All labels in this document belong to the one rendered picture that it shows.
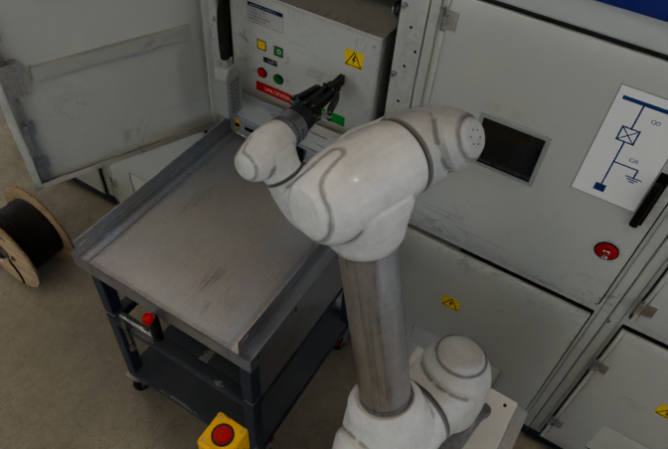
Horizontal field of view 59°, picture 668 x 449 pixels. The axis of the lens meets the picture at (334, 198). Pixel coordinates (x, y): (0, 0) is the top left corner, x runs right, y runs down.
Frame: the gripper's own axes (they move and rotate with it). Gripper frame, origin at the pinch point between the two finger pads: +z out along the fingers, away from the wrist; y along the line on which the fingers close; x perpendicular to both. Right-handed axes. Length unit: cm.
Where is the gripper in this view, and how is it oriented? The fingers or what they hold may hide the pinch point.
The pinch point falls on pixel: (335, 84)
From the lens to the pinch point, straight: 165.1
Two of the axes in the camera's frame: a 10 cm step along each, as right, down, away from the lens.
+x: 0.6, -6.9, -7.2
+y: 8.6, 4.1, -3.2
